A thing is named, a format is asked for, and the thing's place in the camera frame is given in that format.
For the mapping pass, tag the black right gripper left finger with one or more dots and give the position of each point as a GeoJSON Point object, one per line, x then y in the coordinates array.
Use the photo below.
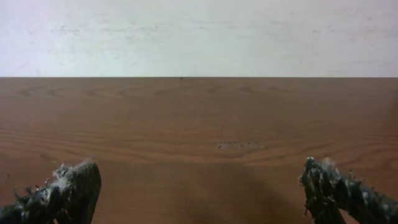
{"type": "Point", "coordinates": [70, 198]}

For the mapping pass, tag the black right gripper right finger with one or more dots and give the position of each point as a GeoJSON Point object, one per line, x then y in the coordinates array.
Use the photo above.
{"type": "Point", "coordinates": [327, 192]}

